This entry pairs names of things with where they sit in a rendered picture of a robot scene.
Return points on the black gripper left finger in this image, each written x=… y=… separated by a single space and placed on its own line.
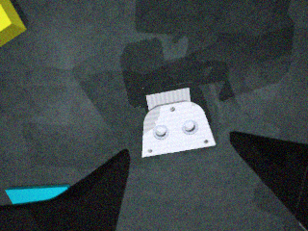
x=91 y=204

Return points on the white metal plate with two holes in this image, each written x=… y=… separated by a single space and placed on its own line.
x=176 y=138

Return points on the yellow block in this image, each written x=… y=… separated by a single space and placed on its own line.
x=10 y=23

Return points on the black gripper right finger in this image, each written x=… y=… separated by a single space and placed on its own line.
x=282 y=165

